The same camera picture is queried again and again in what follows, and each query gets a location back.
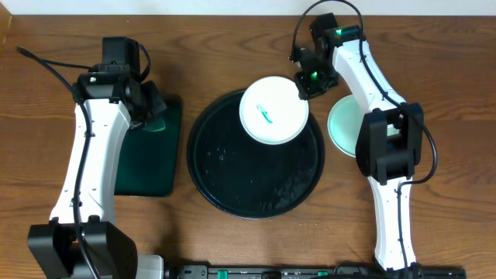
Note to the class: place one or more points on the round black tray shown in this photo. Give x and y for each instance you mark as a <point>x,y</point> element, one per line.
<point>245,178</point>

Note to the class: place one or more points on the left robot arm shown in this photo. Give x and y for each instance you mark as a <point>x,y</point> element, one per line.
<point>81,239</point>

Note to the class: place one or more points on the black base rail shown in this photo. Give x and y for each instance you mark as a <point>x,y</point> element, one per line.
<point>347,270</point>

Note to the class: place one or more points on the mint green plate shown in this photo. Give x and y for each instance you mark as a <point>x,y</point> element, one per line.
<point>358,123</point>

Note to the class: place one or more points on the green sponge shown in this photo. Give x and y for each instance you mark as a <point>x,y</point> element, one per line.
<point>157,125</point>

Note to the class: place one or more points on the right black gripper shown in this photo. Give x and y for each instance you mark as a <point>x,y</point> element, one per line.
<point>308,90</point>

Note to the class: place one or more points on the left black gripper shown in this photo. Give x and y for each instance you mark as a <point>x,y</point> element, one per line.
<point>153,102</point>

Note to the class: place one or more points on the white plate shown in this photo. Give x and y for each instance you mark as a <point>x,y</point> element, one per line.
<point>271,111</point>

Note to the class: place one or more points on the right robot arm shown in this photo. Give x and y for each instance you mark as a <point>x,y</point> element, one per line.
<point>389,142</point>

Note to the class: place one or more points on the rectangular dark green tray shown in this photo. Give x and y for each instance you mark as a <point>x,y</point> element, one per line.
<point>147,160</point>

